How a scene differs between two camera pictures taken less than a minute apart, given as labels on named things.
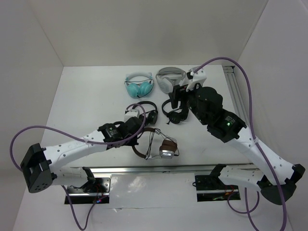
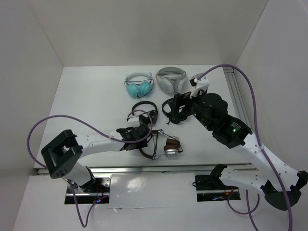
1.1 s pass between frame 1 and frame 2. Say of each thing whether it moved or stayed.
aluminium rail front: stayed
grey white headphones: stayed
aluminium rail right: stayed
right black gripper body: stayed
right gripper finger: moved
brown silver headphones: moved
